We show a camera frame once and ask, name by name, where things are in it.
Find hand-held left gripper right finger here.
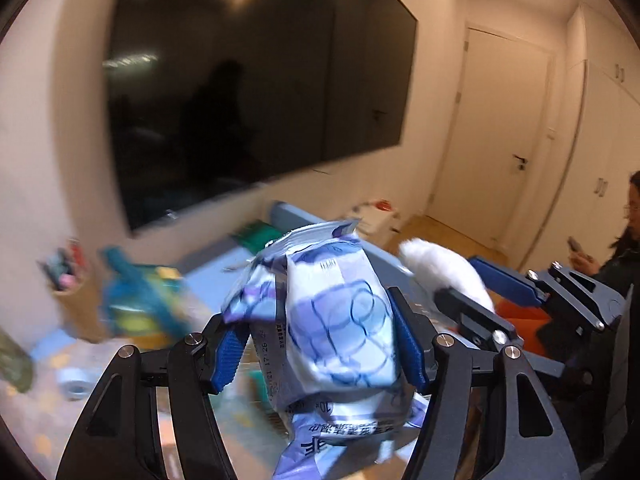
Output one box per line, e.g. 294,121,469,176
387,287,581,480

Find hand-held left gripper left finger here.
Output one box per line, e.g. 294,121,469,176
56,312,251,480

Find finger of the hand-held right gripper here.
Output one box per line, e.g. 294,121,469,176
467,256,626,333
432,287,523,347

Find white plush toy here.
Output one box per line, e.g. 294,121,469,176
398,239,496,313

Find blue tissue pack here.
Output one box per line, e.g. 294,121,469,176
222,217,436,480

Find orange cushion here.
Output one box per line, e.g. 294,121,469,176
487,287,551,356

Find white shelf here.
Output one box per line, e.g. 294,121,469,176
352,205,403,236

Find white door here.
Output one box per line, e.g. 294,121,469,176
427,25,556,251

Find cork pen holder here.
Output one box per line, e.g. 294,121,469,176
52,280,108,343

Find grey-blue chair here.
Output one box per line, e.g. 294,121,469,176
267,201,321,241

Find white wardrobe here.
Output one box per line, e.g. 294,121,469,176
520,2,640,281

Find bunch of pens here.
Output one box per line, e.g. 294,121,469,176
37,240,96,291

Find glass vase with green stems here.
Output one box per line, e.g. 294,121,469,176
0,327,33,396

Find clear water bottle blue strap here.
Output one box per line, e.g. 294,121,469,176
100,245,201,348

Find black wall television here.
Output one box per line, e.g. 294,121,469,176
102,0,418,238

